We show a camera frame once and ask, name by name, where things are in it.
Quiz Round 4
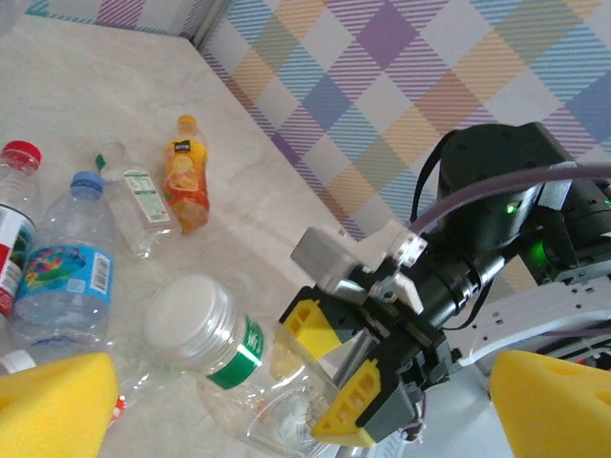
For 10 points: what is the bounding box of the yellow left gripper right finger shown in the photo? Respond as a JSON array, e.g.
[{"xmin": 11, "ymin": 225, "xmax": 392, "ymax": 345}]
[{"xmin": 489, "ymin": 350, "xmax": 611, "ymax": 458}]

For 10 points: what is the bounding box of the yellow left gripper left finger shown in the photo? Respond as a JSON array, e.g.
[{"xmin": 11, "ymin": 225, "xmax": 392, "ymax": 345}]
[{"xmin": 0, "ymin": 351, "xmax": 119, "ymax": 458}]

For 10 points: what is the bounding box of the white cap bottle green label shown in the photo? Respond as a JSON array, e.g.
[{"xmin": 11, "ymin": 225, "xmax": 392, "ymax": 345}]
[{"xmin": 142, "ymin": 274, "xmax": 343, "ymax": 458}]

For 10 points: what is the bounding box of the small white paper tag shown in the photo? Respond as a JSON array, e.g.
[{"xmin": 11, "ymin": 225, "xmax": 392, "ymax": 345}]
[{"xmin": 0, "ymin": 348, "xmax": 38, "ymax": 377}]

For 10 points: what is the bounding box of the blue cap bottle blue label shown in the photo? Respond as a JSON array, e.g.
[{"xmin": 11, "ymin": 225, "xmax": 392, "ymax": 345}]
[{"xmin": 9, "ymin": 170, "xmax": 116, "ymax": 352}]

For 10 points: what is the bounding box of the orange juice bottle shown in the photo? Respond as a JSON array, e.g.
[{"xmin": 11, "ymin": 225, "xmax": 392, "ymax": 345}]
[{"xmin": 160, "ymin": 114, "xmax": 211, "ymax": 236}]

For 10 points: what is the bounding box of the small clear bottle white label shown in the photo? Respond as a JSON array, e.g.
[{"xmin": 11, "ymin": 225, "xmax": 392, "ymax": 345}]
[{"xmin": 94, "ymin": 141, "xmax": 183, "ymax": 260}]

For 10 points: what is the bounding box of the red cap bottle red label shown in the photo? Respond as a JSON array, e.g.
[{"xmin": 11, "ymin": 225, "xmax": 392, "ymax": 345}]
[{"xmin": 0, "ymin": 140, "xmax": 43, "ymax": 319}]

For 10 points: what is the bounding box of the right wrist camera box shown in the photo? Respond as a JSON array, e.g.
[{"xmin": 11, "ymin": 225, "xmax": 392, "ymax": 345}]
[{"xmin": 289, "ymin": 219, "xmax": 430, "ymax": 316}]

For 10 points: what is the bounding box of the aluminium frame post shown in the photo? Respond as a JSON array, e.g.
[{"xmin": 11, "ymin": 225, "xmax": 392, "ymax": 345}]
[{"xmin": 179, "ymin": 0, "xmax": 230, "ymax": 52}]

